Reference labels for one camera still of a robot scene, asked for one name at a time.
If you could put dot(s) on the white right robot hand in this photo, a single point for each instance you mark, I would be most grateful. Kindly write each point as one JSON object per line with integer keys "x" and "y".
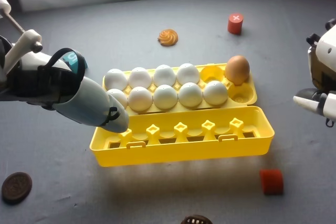
{"x": 326, "y": 51}

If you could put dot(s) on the brown toy egg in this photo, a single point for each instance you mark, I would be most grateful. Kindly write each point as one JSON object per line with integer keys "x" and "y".
{"x": 237, "y": 69}

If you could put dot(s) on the yellow plastic egg box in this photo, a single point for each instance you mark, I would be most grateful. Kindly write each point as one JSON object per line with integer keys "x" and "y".
{"x": 183, "y": 148}

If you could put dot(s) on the red cylinder with white cross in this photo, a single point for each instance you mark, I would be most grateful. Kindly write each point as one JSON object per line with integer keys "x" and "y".
{"x": 235, "y": 24}

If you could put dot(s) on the red arch block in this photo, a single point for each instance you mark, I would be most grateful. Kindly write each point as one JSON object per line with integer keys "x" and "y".
{"x": 271, "y": 182}

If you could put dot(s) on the orange swirl toy cookie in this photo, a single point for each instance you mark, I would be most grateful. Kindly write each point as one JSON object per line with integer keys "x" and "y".
{"x": 168, "y": 37}

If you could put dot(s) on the brown toy basket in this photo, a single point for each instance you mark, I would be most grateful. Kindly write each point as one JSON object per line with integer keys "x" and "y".
{"x": 196, "y": 220}

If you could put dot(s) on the teal number block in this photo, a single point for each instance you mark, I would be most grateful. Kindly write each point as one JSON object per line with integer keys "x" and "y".
{"x": 78, "y": 62}

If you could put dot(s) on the grey table cloth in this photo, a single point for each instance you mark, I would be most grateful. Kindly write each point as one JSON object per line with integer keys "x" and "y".
{"x": 52, "y": 155}

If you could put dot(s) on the round chocolate toy cookie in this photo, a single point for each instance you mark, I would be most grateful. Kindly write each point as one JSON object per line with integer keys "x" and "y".
{"x": 16, "y": 187}

